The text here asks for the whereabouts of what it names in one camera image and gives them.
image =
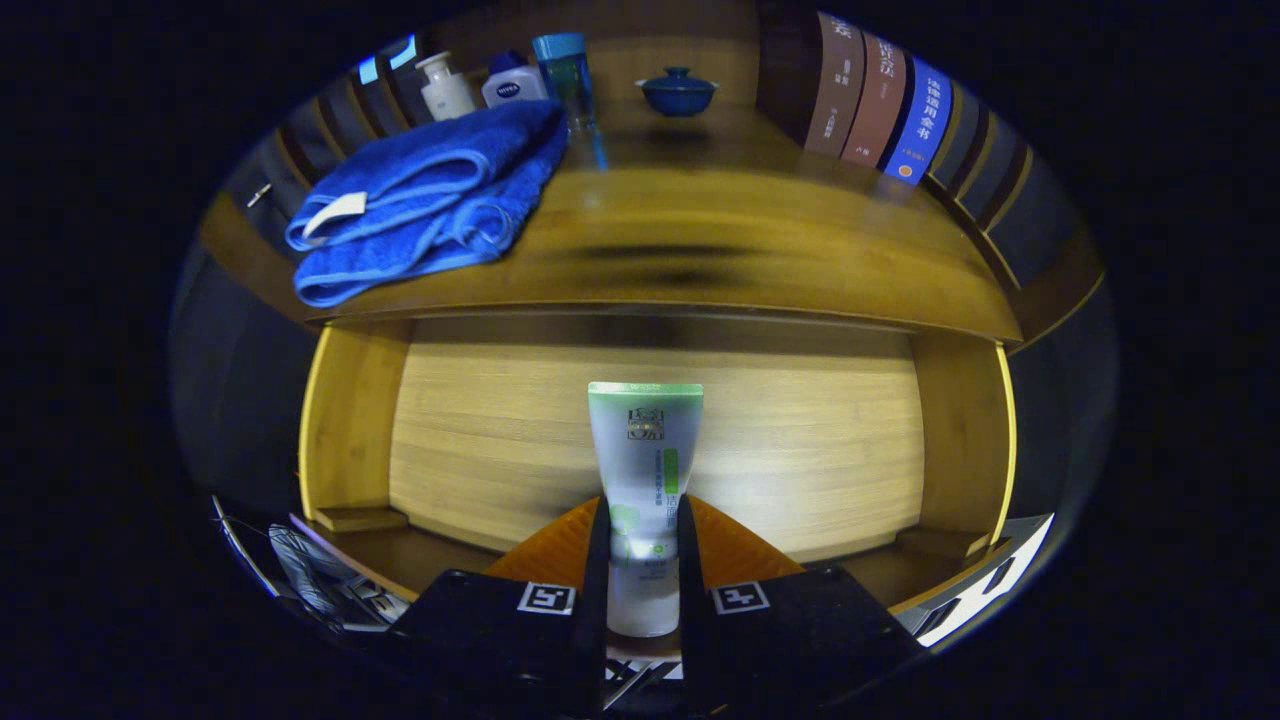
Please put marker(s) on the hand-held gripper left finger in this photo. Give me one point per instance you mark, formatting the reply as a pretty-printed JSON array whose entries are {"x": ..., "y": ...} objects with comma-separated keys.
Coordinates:
[{"x": 592, "y": 620}]

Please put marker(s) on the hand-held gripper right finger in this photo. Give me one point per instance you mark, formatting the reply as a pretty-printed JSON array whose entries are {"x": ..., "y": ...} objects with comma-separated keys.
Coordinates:
[{"x": 692, "y": 630}]

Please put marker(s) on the white and green tube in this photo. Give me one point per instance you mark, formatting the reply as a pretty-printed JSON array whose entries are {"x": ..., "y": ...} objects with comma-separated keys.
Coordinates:
[{"x": 645, "y": 450}]

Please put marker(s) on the brown wooden drawer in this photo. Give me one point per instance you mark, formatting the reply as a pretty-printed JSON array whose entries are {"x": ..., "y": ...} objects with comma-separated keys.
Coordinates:
[{"x": 500, "y": 450}]

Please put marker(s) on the wooden countertop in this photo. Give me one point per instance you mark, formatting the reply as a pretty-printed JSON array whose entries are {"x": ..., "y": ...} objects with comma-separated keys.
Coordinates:
[{"x": 720, "y": 230}]

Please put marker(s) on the brown wooden cabinet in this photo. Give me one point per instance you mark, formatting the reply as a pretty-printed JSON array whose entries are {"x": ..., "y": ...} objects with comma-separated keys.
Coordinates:
[{"x": 615, "y": 55}]

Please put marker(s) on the folded blue towel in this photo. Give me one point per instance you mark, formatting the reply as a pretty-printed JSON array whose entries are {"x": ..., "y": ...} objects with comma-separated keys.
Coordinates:
[{"x": 420, "y": 200}]

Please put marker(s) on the blue lidded teacup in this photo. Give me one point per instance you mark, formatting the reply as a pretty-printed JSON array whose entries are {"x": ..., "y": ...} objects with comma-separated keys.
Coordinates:
[{"x": 677, "y": 95}]

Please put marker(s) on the white bottle with blue cap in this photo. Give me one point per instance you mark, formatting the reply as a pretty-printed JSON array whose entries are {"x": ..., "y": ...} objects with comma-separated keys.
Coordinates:
[{"x": 512, "y": 88}]

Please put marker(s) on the metal clip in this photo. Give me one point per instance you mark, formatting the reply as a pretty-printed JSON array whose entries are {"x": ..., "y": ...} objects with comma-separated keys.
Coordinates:
[{"x": 258, "y": 195}]

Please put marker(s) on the white pump bottle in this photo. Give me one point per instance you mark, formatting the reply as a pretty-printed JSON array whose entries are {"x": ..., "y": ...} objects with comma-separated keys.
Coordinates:
[{"x": 447, "y": 95}]

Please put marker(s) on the teal slim bottle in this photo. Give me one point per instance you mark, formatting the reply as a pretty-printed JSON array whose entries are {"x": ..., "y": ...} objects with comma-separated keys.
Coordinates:
[{"x": 565, "y": 75}]

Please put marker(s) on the dark brown book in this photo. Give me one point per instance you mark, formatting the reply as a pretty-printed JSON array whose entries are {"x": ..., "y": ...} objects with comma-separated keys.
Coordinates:
[{"x": 835, "y": 90}]

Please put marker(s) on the blue book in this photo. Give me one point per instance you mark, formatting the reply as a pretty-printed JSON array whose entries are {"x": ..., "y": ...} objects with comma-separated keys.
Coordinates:
[{"x": 920, "y": 120}]

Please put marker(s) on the reddish brown book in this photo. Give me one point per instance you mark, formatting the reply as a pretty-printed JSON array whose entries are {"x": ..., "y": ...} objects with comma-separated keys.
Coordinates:
[{"x": 878, "y": 100}]

